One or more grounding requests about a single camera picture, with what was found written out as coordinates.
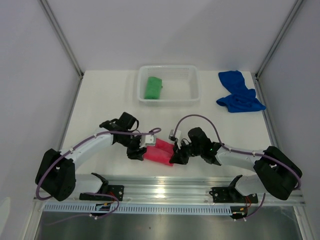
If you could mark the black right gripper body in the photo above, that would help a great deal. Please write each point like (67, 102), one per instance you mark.
(186, 151)

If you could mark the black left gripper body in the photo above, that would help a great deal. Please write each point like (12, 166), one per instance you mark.
(132, 144)

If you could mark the pink microfiber towel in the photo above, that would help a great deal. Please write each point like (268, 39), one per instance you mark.
(161, 153)

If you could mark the green microfiber towel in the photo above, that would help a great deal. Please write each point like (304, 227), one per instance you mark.
(153, 88)

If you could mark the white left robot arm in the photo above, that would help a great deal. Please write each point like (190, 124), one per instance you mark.
(57, 172)

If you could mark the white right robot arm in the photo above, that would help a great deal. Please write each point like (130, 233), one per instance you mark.
(274, 172)

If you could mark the blue microfiber towel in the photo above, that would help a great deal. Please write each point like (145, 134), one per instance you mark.
(241, 99)

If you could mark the white plastic basket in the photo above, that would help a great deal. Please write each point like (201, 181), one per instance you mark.
(180, 85)

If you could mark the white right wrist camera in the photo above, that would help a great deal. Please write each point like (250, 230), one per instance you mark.
(174, 135)

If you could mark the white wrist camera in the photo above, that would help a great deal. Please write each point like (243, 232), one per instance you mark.
(174, 135)
(148, 140)

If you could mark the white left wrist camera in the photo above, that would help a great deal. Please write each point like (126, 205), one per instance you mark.
(148, 140)

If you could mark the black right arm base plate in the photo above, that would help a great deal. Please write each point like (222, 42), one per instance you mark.
(229, 194)

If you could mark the aluminium front rail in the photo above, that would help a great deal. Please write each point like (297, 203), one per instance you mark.
(167, 190)

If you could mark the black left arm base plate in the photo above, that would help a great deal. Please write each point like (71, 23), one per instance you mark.
(112, 190)

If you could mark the white slotted cable duct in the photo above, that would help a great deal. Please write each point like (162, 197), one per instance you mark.
(124, 208)

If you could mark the aluminium frame post right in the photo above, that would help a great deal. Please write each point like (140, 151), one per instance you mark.
(286, 25)

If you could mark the aluminium frame post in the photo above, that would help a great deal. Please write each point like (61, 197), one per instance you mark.
(286, 25)
(57, 29)

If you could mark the aluminium frame post left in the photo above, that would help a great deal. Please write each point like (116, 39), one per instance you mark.
(57, 29)

